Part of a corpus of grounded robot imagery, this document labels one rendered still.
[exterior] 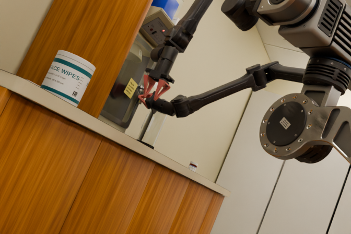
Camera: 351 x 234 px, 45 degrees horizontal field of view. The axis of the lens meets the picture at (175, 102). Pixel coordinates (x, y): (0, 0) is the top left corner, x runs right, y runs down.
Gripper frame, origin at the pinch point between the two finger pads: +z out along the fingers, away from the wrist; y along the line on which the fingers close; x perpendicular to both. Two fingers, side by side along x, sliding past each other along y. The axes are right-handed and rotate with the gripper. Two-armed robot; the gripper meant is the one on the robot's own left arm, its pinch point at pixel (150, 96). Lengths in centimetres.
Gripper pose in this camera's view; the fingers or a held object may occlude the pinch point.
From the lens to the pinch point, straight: 156.2
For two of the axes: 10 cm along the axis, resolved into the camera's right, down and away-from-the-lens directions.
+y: -8.4, -2.9, 4.6
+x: -3.7, -3.2, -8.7
